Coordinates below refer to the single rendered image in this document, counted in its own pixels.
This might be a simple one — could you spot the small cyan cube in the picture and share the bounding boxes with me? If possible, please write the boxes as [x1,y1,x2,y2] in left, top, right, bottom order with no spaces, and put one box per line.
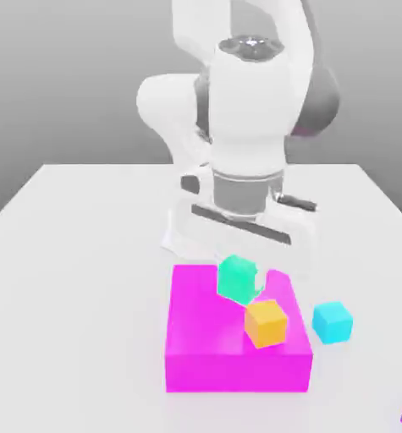
[311,301,355,345]

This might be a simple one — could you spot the small orange cube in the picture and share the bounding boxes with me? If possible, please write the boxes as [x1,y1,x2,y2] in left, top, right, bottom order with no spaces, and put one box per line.
[244,299,289,350]

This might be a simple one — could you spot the large magenta box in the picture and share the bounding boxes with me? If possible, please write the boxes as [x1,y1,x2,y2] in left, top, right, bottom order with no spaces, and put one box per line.
[164,264,314,394]

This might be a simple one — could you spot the small green cube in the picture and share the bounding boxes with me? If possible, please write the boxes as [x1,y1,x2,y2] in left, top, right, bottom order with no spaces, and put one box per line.
[217,254,265,306]

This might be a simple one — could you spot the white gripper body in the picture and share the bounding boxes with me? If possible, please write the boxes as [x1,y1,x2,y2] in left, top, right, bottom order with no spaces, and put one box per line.
[161,198,317,279]

